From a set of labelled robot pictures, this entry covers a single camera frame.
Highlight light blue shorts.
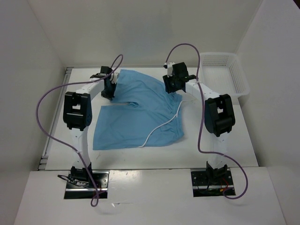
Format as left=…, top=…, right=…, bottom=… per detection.
left=92, top=69, right=184, bottom=150

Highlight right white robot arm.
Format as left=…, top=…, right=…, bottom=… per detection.
left=163, top=62, right=235, bottom=185

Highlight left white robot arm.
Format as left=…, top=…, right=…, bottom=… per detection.
left=63, top=66, right=118, bottom=188

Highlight white perforated plastic basket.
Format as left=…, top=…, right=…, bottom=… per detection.
left=200, top=52, right=250, bottom=98

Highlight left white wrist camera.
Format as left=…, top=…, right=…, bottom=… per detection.
left=110, top=73, right=119, bottom=84

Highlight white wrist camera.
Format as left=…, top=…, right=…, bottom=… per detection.
left=163, top=62, right=175, bottom=77
left=110, top=73, right=119, bottom=84

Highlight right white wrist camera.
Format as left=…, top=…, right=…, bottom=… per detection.
left=163, top=62, right=175, bottom=77

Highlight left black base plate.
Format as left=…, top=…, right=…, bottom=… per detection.
left=58, top=171, right=110, bottom=200

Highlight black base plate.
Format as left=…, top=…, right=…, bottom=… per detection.
left=190, top=169, right=235, bottom=197
left=58, top=171, right=110, bottom=200

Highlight aluminium table edge rail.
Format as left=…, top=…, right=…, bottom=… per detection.
left=37, top=67, right=73, bottom=171

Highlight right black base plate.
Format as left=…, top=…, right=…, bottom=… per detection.
left=190, top=169, right=235, bottom=197

